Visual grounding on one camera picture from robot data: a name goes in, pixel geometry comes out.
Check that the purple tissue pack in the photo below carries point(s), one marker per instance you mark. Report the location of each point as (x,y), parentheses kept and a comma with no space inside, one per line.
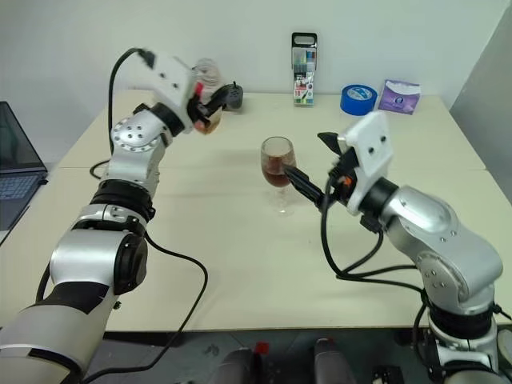
(398,100)

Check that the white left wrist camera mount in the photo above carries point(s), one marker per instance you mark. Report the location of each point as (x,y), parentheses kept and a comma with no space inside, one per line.
(172,80)

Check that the dark rounded shape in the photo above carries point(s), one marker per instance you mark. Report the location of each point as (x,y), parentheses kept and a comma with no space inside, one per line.
(332,362)
(238,368)

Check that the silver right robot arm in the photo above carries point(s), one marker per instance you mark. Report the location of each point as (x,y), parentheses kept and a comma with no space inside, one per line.
(440,240)

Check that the dark grey laptop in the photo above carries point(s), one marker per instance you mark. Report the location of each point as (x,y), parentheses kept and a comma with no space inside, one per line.
(16,160)

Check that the small black box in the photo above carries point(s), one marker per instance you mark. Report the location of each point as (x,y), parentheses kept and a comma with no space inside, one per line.
(388,375)

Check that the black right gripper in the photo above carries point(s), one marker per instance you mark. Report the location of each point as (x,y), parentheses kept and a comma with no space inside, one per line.
(340,180)

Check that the marker pen pack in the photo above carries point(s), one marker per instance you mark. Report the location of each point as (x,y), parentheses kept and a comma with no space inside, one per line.
(303,78)

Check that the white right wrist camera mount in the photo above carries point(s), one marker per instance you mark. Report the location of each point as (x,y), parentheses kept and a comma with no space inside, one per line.
(372,136)

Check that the clear wine glass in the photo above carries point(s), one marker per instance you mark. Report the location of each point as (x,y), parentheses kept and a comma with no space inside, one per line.
(274,168)

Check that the small red block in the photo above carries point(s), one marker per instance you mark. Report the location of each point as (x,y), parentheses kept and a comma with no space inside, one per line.
(261,348)

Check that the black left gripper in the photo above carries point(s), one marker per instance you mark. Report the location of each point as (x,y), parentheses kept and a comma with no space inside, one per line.
(194,112)

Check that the small cup of brown liquid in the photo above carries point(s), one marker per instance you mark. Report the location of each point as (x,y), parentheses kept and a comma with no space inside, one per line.
(208,72)

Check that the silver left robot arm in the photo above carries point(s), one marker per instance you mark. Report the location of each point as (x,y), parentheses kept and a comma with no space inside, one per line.
(120,172)

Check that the grey handheld game controller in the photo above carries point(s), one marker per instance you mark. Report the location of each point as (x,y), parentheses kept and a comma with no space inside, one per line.
(236,98)

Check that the blue tape roll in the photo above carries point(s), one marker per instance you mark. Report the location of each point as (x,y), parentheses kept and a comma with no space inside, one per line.
(350,106)

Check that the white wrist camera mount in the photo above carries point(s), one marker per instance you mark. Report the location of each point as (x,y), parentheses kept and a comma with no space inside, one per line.
(372,136)
(172,80)

